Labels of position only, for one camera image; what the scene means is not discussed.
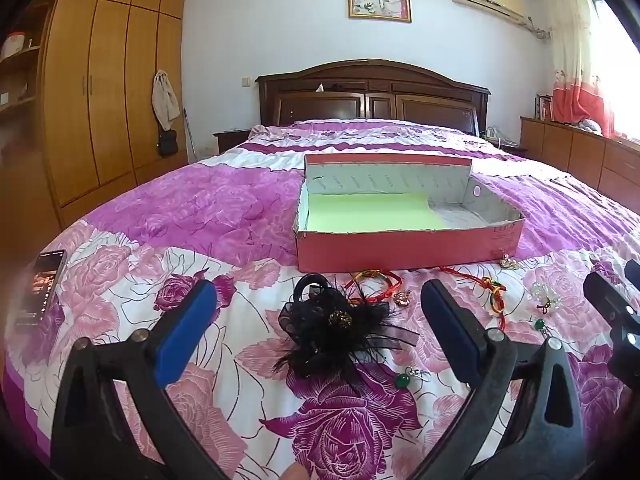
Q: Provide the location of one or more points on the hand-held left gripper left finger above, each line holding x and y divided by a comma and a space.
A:
185, 332

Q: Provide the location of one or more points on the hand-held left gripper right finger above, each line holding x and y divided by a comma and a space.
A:
450, 332

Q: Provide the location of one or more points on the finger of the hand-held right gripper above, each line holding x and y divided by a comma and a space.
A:
607, 300
634, 271

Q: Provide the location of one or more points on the green bead earring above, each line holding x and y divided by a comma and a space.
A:
539, 324
400, 380

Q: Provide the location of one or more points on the gold crown pendant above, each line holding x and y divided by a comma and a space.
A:
507, 261
401, 299

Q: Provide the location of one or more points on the red cardboard box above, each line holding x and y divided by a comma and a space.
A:
400, 250

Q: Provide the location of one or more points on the black feather hair clip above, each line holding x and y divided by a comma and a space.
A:
340, 325

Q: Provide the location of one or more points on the wooden low cabinet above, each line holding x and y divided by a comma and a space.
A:
575, 155

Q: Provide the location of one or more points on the pink floral blanket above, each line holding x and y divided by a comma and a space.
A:
225, 200

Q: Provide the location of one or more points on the green paper sheet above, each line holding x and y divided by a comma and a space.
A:
370, 212

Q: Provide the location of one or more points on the black smartphone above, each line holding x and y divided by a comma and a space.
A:
42, 285

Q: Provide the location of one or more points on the dark wooden nightstand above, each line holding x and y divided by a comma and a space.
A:
230, 140
510, 147

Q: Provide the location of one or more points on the row of books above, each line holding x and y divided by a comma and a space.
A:
544, 107

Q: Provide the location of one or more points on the black hanging bag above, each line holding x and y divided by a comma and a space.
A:
167, 142

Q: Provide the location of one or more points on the white stick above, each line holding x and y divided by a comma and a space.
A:
189, 132

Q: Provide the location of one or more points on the pink and white curtain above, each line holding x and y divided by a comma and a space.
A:
580, 60

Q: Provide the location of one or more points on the beige hanging bag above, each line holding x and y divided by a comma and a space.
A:
165, 100

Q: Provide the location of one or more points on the dark wooden headboard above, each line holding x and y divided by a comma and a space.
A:
375, 95

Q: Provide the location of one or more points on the wooden wardrobe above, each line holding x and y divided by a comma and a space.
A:
110, 85

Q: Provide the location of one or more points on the wooden shelf unit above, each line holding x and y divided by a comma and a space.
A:
20, 90

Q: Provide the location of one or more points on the white storage container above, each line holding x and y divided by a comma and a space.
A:
15, 44

